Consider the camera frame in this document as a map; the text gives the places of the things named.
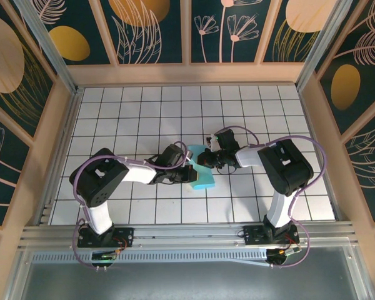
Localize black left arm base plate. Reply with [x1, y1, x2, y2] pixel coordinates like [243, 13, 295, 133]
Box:
[77, 227, 134, 248]

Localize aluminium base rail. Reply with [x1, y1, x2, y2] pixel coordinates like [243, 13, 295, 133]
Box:
[18, 221, 357, 251]

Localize aluminium side rail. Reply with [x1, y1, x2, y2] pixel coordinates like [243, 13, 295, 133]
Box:
[37, 87, 84, 226]

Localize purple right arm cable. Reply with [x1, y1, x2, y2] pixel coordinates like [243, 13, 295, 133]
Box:
[218, 124, 329, 269]

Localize light blue paper sheet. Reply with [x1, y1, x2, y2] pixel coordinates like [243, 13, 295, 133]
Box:
[187, 144, 217, 191]

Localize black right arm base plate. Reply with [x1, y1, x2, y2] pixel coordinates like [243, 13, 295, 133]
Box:
[242, 224, 300, 246]

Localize grey metal sheet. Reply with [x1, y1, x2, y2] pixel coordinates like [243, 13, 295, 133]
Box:
[6, 245, 374, 300]

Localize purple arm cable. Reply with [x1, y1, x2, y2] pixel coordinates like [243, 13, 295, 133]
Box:
[71, 141, 190, 270]
[218, 124, 329, 269]

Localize aluminium corner post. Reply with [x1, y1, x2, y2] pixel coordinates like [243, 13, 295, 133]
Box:
[295, 0, 363, 91]
[14, 0, 81, 94]

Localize thin black cable loop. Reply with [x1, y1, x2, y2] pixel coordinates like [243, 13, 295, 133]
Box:
[215, 164, 239, 176]

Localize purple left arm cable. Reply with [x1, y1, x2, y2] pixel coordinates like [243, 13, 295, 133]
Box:
[71, 141, 190, 270]

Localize slotted grey cable duct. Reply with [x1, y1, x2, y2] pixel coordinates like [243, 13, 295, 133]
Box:
[31, 246, 271, 267]

